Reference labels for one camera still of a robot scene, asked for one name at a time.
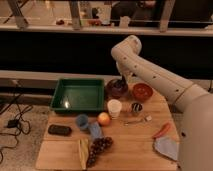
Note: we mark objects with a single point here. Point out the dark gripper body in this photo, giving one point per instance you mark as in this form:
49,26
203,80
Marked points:
122,80

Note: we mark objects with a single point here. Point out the purple bowl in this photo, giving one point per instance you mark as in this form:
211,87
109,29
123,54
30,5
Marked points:
116,88

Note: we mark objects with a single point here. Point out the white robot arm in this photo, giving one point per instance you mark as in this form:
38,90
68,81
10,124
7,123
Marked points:
196,104

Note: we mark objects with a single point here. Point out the red bowl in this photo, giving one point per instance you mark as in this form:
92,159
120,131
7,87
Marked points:
142,92

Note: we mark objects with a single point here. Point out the white plastic cup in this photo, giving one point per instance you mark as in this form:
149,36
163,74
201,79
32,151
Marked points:
114,107

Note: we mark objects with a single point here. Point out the small metal cup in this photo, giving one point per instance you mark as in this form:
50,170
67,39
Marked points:
136,108

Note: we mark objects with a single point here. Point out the orange apple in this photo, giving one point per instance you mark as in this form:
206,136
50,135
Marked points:
103,119

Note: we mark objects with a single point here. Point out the wooden table board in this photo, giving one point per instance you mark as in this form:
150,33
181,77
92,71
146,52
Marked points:
132,148

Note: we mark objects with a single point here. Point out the green plastic tray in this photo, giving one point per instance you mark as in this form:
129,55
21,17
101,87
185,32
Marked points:
78,95

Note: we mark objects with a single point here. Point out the blue cloth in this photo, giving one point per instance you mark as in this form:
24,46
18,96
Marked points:
95,130

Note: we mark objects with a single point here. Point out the blue plastic cup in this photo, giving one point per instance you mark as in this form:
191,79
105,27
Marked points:
82,122

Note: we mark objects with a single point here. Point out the orange carrot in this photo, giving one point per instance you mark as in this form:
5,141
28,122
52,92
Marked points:
162,131

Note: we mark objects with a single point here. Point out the purple grape bunch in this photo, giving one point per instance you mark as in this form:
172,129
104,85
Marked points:
98,146

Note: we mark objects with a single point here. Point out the yellow corn cob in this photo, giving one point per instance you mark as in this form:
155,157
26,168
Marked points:
83,152

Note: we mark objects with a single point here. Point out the black rectangular case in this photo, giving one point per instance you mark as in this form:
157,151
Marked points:
59,130

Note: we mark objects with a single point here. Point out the black power adapter with cables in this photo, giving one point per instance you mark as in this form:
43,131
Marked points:
18,123

